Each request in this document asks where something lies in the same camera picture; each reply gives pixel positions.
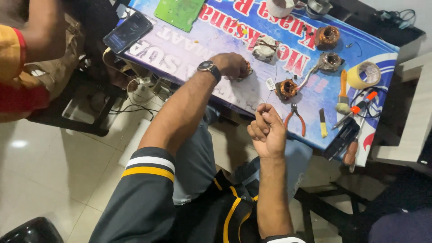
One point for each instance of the person's blue jeans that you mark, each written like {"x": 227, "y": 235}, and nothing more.
{"x": 195, "y": 162}

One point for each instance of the small copper coil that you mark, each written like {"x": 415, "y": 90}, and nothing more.
{"x": 249, "y": 69}

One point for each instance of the copper coil with metal frame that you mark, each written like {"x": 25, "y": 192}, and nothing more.
{"x": 287, "y": 89}

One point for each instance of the black tool case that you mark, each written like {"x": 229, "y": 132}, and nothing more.
{"x": 342, "y": 138}

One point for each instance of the person's right hand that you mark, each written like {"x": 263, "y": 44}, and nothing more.
{"x": 271, "y": 135}

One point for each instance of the black wristwatch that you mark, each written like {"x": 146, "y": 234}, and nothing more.
{"x": 210, "y": 68}

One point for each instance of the black smartphone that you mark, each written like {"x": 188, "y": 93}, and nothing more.
{"x": 128, "y": 32}

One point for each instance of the black chair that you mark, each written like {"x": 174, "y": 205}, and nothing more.
{"x": 87, "y": 101}

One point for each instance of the blue printed banner table cover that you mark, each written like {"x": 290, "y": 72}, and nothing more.
{"x": 202, "y": 50}

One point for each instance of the orange grey screwdriver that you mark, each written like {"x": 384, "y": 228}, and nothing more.
{"x": 354, "y": 110}

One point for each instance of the bare copper wound coil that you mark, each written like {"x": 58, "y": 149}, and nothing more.
{"x": 327, "y": 36}

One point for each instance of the dark blue cushion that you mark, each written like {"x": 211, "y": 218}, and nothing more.
{"x": 401, "y": 227}

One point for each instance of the black side table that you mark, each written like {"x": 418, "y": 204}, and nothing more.
{"x": 378, "y": 32}

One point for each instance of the clear taped coil with lead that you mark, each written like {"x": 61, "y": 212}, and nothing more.
{"x": 330, "y": 62}

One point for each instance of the white bench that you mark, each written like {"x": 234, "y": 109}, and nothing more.
{"x": 411, "y": 111}

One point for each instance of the black stool frame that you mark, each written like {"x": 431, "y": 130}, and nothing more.
{"x": 324, "y": 206}

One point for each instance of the person's left fingers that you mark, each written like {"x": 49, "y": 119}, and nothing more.
{"x": 243, "y": 69}

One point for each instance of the orange tipped tester pen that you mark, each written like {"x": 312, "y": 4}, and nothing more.
{"x": 370, "y": 96}

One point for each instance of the person's left hand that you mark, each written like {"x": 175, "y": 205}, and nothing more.
{"x": 230, "y": 64}

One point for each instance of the green circuit board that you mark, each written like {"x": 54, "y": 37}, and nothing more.
{"x": 179, "y": 11}

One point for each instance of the white cup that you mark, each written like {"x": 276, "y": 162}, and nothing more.
{"x": 280, "y": 9}

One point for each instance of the white taped coil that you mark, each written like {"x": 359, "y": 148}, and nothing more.
{"x": 265, "y": 49}

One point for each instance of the metal bowl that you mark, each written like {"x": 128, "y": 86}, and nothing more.
{"x": 319, "y": 8}

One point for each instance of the yellow utility knife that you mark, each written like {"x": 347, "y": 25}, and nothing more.
{"x": 323, "y": 126}

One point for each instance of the beige masking tape roll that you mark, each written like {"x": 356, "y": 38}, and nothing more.
{"x": 354, "y": 79}

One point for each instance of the white label tag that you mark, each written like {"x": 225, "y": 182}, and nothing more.
{"x": 270, "y": 84}

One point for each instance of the glossy black helmet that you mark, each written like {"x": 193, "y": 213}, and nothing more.
{"x": 30, "y": 233}

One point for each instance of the person's black striped jersey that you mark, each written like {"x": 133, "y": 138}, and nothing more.
{"x": 141, "y": 209}

